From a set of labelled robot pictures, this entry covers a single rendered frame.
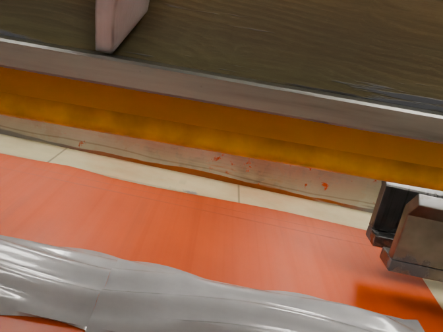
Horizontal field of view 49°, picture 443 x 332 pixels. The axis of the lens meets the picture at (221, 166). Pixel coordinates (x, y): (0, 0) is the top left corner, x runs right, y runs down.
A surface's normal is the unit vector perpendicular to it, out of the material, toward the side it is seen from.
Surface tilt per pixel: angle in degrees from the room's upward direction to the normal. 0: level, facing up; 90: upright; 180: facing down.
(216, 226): 0
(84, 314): 16
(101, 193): 0
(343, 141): 90
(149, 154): 90
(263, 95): 90
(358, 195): 90
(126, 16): 110
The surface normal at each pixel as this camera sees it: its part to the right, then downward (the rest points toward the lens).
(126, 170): 0.21, -0.94
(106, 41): -0.13, 0.72
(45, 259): 0.14, -0.73
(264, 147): -0.03, 0.28
